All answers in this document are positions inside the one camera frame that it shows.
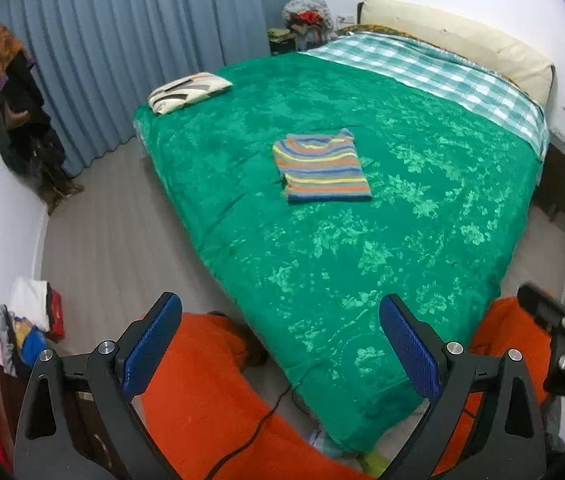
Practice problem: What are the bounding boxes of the blue-grey curtain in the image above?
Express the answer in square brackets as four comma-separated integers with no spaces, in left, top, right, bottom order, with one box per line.
[0,0,310,178]

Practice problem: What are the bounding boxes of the brown boots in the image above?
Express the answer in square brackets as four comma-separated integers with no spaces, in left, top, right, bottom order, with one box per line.
[37,175,84,216]

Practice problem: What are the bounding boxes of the pale green white cloth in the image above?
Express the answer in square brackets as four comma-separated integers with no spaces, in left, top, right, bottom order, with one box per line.
[309,429,388,478]

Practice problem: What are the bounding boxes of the striped knit sweater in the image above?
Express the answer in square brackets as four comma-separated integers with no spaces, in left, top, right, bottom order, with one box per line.
[272,128,373,205]

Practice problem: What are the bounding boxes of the hanging dark and brown clothes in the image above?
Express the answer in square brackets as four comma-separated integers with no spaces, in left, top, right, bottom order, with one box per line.
[0,22,66,181]

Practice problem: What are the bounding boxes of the black cable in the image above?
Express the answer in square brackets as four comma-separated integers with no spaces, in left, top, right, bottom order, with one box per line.
[202,382,313,480]

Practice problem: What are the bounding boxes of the grey and red clothes pile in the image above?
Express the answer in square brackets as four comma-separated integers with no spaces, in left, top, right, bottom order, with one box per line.
[282,0,339,51]

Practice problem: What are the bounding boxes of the dark wooden nightstand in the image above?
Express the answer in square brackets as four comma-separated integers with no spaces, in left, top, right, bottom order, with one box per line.
[532,130,565,221]

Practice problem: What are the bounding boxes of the cream patterned folded cloth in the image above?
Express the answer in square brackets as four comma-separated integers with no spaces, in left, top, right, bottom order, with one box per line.
[148,73,234,116]

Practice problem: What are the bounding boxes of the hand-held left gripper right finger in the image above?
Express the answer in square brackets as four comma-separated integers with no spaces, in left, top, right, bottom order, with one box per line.
[379,293,548,480]

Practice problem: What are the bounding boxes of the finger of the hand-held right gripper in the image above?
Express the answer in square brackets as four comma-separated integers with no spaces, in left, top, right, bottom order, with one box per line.
[517,282,565,341]

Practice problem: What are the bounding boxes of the green folded cloth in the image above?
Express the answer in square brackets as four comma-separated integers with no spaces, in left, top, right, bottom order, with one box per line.
[268,27,295,56]

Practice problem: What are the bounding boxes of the green white checkered bed sheet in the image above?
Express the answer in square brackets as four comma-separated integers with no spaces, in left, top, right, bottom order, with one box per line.
[297,31,549,156]

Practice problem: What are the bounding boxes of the person's orange pants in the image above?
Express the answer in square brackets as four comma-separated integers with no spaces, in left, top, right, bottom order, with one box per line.
[140,296,555,480]

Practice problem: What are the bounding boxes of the green floral blanket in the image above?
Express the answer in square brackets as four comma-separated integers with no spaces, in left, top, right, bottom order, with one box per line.
[132,52,543,453]

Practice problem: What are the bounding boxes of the cream padded headboard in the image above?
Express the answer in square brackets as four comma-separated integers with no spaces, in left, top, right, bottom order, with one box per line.
[357,0,555,107]

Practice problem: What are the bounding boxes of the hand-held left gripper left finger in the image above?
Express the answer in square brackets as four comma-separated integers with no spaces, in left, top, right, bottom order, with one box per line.
[12,291,184,480]

